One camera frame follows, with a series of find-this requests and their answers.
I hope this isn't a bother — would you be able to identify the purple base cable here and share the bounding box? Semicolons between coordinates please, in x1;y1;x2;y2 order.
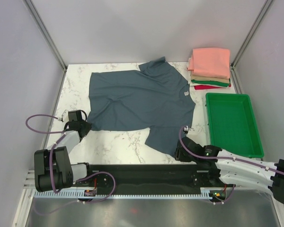
33;172;116;216
209;183;236;205

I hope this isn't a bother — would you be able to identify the folded beige t-shirt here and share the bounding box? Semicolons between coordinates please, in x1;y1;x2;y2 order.
190;73;229;83

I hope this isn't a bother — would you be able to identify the blue-grey t-shirt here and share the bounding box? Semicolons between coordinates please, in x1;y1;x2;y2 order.
88;57;195;155

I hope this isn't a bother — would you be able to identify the left aluminium frame post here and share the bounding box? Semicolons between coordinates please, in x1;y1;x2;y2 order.
23;0;67;72

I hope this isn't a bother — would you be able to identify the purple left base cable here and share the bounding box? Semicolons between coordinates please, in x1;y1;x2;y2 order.
33;172;116;216

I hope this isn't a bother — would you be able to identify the folded green t-shirt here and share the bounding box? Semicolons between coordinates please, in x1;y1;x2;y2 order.
191;79;231;87

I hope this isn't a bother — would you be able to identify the folded salmon pink t-shirt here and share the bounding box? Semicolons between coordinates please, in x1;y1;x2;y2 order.
187;48;231;79

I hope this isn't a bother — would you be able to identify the right aluminium frame post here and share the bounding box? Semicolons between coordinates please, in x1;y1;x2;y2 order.
231;0;275;69

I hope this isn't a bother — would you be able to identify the white slotted cable duct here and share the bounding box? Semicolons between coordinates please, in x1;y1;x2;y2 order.
34;187;212;200

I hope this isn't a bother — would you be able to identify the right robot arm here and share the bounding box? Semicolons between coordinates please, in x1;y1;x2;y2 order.
174;137;284;204

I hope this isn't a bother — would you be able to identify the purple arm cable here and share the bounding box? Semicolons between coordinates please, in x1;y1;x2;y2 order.
178;126;284;180
25;113;67;194

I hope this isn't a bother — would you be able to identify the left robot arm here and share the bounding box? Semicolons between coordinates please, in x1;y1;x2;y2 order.
34;110;95;193

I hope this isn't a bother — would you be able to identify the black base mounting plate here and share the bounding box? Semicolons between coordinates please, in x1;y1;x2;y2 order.
71;163;236;190

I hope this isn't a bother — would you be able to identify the aluminium frame post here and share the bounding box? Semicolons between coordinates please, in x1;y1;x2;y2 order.
23;0;67;72
231;0;275;69

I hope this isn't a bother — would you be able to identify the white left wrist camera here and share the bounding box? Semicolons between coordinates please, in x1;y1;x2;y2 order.
58;110;69;122

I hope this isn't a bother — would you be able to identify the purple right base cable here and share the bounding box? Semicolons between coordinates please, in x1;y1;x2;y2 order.
209;183;236;205

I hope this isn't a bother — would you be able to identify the folded red t-shirt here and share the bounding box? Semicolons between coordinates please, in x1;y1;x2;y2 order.
194;84;231;90

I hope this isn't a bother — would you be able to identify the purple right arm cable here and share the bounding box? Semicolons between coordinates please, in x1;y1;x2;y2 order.
178;126;284;180

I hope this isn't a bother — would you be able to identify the green plastic tray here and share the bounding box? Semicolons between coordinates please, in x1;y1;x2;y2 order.
205;93;264;158

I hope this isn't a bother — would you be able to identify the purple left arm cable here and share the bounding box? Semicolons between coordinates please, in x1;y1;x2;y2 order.
25;113;67;194

